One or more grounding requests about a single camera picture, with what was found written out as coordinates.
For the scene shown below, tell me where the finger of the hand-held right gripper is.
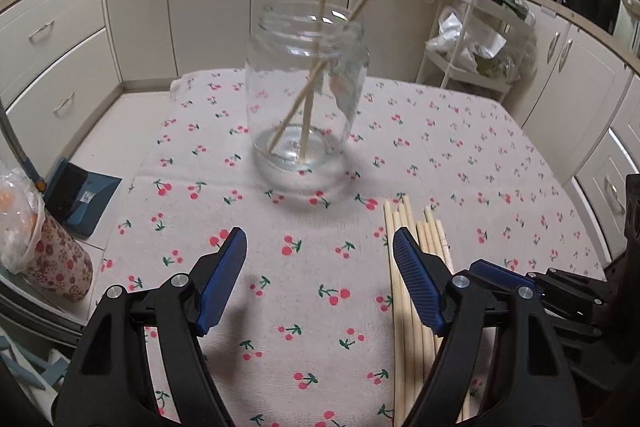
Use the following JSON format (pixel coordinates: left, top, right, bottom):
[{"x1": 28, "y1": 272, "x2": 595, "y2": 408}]
[
  {"x1": 468, "y1": 259, "x2": 602, "y2": 338},
  {"x1": 526, "y1": 267, "x2": 608, "y2": 316}
]

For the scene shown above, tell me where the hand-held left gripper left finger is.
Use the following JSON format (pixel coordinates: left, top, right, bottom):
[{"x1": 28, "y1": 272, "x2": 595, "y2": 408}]
[{"x1": 52, "y1": 227, "x2": 248, "y2": 427}]

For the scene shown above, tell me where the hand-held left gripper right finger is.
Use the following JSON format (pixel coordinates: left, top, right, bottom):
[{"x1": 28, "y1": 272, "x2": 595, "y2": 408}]
[{"x1": 392, "y1": 227, "x2": 584, "y2": 427}]

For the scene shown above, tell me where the bundle of wooden chopsticks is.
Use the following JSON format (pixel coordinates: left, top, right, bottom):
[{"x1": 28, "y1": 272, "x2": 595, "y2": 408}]
[{"x1": 382, "y1": 194, "x2": 473, "y2": 427}]

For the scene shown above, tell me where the clear glass jar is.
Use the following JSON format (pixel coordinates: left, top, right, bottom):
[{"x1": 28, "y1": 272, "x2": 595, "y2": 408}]
[{"x1": 244, "y1": 1, "x2": 371, "y2": 172}]

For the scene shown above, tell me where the cherry print tablecloth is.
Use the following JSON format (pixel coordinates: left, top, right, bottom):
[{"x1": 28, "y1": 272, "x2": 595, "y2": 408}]
[{"x1": 102, "y1": 69, "x2": 608, "y2": 427}]

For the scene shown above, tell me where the blue dustpan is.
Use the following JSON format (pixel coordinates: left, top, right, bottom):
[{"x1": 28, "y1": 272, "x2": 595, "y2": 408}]
[{"x1": 44, "y1": 157, "x2": 124, "y2": 238}]

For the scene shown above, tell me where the floral pink bottle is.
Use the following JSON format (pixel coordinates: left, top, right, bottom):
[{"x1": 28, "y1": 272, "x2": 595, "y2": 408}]
[{"x1": 22, "y1": 207, "x2": 94, "y2": 303}]

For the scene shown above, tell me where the white utility cart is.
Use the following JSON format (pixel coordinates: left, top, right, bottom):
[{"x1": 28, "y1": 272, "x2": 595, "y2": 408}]
[{"x1": 415, "y1": 0, "x2": 537, "y2": 104}]

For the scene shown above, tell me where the white plastic bag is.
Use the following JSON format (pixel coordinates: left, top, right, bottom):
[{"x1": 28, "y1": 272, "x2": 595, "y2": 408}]
[{"x1": 425, "y1": 13, "x2": 507, "y2": 72}]

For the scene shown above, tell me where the white kitchen appliance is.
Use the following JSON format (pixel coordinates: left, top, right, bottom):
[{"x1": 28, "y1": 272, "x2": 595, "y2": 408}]
[{"x1": 612, "y1": 0, "x2": 640, "y2": 42}]

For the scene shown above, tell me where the grey pole handle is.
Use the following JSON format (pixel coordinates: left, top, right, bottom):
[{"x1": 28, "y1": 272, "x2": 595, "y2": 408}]
[{"x1": 0, "y1": 99, "x2": 45, "y2": 190}]

